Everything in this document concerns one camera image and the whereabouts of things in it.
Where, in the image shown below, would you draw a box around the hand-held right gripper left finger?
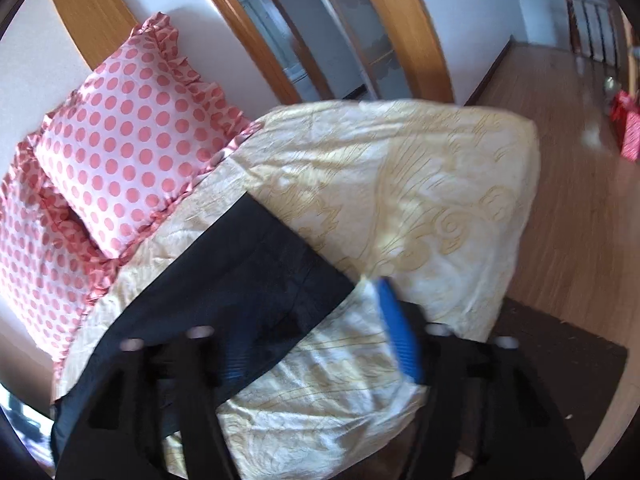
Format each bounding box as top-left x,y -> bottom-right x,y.
56,325 -> 281,480

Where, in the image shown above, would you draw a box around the cream patterned bed blanket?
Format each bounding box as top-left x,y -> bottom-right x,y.
54,100 -> 543,480

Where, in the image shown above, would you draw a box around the wooden headboard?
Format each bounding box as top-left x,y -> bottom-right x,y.
45,0 -> 138,70

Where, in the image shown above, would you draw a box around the pink polka dot pillow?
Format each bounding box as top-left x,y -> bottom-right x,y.
34,12 -> 262,260
0,132 -> 118,365

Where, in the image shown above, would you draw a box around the wooden door frame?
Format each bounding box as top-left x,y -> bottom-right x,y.
182,0 -> 456,107

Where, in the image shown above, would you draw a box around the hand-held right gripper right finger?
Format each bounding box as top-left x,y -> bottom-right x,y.
367,278 -> 586,480

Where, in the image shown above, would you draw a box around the dark floor mat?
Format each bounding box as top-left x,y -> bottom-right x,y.
487,297 -> 629,480

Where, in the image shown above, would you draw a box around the red gift bag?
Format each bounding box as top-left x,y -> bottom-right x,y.
610,91 -> 640,162

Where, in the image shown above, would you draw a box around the dark navy pants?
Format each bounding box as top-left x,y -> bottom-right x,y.
50,194 -> 357,466

